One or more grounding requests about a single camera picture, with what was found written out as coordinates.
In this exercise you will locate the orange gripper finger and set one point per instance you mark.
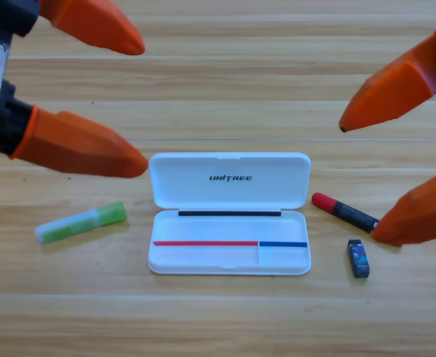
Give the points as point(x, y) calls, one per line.
point(393, 91)
point(99, 26)
point(419, 217)
point(80, 145)

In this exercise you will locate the red black marker pen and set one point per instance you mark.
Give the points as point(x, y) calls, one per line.
point(346, 210)

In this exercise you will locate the blue black eraser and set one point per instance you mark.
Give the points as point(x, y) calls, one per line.
point(358, 259)

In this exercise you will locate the green white highlighter pen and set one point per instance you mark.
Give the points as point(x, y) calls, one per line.
point(80, 222)

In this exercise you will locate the white Unitree pencil case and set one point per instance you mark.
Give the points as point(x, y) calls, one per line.
point(229, 230)

